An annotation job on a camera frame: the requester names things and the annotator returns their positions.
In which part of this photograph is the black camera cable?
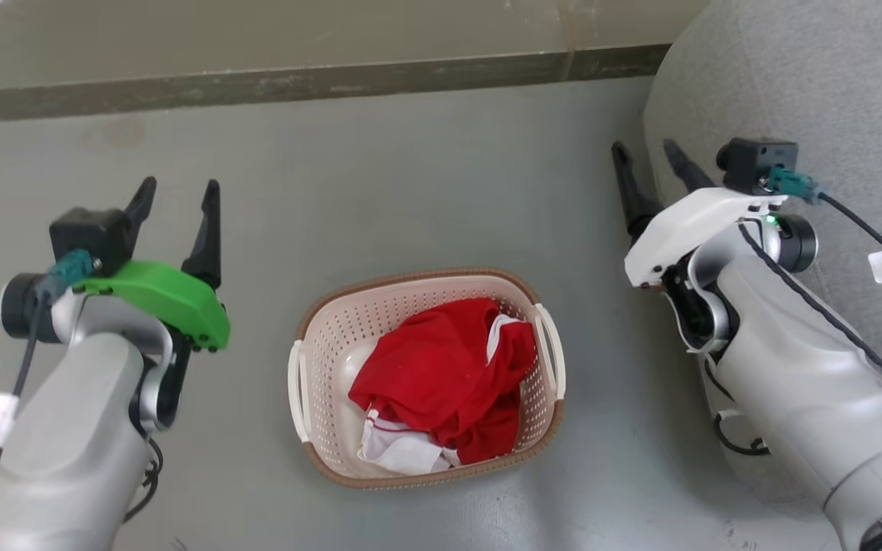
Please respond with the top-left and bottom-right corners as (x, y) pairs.
(0, 249), (97, 546)
(764, 167), (882, 289)

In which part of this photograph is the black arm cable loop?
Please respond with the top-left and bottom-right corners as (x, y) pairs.
(701, 356), (773, 458)
(122, 435), (165, 526)

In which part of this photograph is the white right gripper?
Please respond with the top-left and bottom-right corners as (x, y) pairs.
(611, 139), (789, 289)

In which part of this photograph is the black left camera cable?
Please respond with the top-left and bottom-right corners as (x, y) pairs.
(0, 249), (97, 546)

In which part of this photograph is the beige perforated plastic laundry basket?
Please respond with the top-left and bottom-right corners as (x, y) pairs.
(287, 267), (567, 491)

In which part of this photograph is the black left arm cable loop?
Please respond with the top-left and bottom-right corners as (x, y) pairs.
(122, 435), (165, 526)

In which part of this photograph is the grey fabric sofa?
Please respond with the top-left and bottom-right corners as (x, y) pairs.
(642, 0), (882, 429)

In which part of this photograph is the black right arm cable loop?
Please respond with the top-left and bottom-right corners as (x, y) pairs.
(701, 356), (773, 458)

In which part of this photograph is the black right camera cable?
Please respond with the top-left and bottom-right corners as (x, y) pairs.
(764, 167), (882, 289)

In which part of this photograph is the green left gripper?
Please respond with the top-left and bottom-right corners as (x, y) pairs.
(72, 177), (231, 353)

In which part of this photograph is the red and white garment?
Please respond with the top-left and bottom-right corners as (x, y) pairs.
(348, 298), (537, 475)

